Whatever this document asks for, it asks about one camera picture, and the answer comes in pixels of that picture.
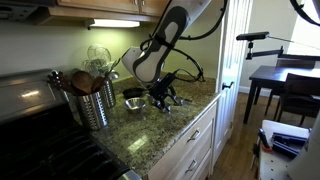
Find lower cabinet drawers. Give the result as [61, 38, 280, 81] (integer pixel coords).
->
[147, 102, 217, 180]

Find black stove range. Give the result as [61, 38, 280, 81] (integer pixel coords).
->
[0, 69, 142, 180]

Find black stereo camera on stand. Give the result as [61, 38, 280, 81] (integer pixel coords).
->
[235, 31, 320, 62]

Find under-cabinet light bar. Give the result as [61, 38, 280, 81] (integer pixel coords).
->
[87, 19, 140, 28]

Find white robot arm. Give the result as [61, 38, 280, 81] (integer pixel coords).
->
[121, 0, 211, 112]

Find wooden spoons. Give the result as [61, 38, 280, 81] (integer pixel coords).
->
[47, 69, 108, 97]

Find dark wooden table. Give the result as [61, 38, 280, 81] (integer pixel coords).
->
[243, 65, 320, 124]

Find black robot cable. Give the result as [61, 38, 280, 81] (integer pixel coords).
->
[139, 0, 229, 84]

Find white door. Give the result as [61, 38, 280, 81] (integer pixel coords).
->
[210, 0, 253, 174]

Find wooden wall cabinets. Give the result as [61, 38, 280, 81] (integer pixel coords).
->
[0, 0, 171, 27]

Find dark wooden chair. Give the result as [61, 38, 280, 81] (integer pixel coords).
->
[264, 58, 315, 123]

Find black cast iron skillet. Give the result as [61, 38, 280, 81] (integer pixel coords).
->
[122, 88, 144, 99]

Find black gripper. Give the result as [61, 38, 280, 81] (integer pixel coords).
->
[148, 73, 181, 113]

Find large metal pot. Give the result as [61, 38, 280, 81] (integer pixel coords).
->
[124, 98, 146, 114]

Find perforated metal utensil holder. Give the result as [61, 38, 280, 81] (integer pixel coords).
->
[102, 80, 116, 108]

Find metal cabinet drawer handle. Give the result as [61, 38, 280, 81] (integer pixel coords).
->
[187, 129, 201, 142]

